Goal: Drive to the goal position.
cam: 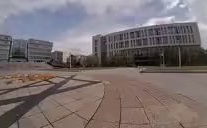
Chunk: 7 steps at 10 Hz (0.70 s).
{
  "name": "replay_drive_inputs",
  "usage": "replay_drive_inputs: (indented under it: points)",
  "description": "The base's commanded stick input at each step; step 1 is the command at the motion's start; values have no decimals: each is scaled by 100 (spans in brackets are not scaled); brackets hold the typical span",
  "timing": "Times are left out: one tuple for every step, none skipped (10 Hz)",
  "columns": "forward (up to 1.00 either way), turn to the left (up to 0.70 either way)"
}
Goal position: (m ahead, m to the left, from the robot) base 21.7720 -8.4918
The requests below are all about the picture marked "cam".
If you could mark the reddish stone paved plaza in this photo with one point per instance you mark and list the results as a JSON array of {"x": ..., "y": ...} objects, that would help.
[{"x": 124, "y": 100}]

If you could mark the large curved grey building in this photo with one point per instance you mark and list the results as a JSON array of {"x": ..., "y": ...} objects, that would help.
[{"x": 151, "y": 38}]

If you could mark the pole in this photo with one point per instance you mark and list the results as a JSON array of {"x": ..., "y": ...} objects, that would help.
[
  {"x": 163, "y": 60},
  {"x": 179, "y": 57}
]

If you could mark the grass strip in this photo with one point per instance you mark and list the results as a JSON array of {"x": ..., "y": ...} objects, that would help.
[{"x": 177, "y": 70}]

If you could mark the dry yellow grass patch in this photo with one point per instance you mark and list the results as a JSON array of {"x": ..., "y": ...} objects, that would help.
[{"x": 27, "y": 77}]

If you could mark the glass-fronted building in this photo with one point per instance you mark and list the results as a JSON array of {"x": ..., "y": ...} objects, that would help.
[{"x": 19, "y": 50}]

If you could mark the row of trees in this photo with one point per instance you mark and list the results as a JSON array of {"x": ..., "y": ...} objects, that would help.
[{"x": 194, "y": 56}]

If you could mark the low stone wall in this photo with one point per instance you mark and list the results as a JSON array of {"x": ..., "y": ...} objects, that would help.
[{"x": 17, "y": 66}]

